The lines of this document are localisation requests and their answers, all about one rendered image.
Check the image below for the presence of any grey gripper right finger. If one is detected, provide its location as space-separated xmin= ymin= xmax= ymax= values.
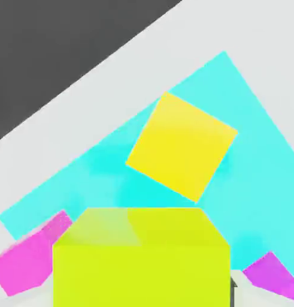
xmin=230 ymin=269 xmax=274 ymax=307

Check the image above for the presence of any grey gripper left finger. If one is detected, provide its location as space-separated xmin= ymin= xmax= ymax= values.
xmin=22 ymin=273 xmax=54 ymax=307

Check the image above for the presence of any small lime yellow cube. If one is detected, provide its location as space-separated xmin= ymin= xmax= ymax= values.
xmin=51 ymin=207 xmax=232 ymax=307

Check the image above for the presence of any small magenta cube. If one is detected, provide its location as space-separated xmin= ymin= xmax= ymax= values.
xmin=0 ymin=209 xmax=74 ymax=297

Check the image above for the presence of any small purple cube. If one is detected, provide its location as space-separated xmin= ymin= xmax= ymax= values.
xmin=242 ymin=251 xmax=294 ymax=302

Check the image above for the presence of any large cyan box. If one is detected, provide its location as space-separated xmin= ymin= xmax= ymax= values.
xmin=0 ymin=50 xmax=294 ymax=284

